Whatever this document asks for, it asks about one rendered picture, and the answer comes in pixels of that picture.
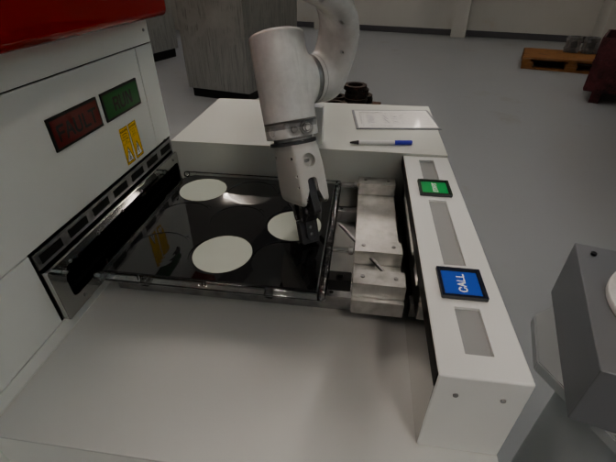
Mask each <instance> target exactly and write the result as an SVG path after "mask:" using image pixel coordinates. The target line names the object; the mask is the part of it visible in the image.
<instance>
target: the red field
mask: <svg viewBox="0 0 616 462"><path fill-rule="evenodd" d="M100 125H102V120H101V117H100V115H99V112H98V109H97V105H96V102H95V100H93V101H91V102H90V103H88V104H85V105H83V106H81V107H79V108H77V109H75V110H73V111H71V112H69V113H67V114H65V115H62V116H60V117H58V118H56V119H54V120H52V121H50V122H49V126H50V128H51V131H52V133H53V136H54V137H55V140H56V143H57V145H58V148H59V149H61V148H63V147H64V146H66V145H68V144H70V143H71V142H73V141H74V140H75V139H77V138H79V137H81V136H83V135H84V134H86V133H88V132H90V131H91V130H93V129H95V128H96V127H99V126H100Z"/></svg>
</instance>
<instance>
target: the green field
mask: <svg viewBox="0 0 616 462"><path fill-rule="evenodd" d="M102 97H103V101H104V106H105V110H106V113H107V115H108V119H109V120H110V119H111V118H113V117H115V116H117V115H119V114H120V113H122V112H124V111H126V110H127V109H128V108H130V107H131V106H133V105H135V104H137V103H139V102H140V100H139V96H138V88H137V85H136V81H133V82H130V83H128V84H126V85H124V86H122V87H120V88H118V89H116V90H114V91H112V92H111V93H108V94H105V95H103V96H102Z"/></svg>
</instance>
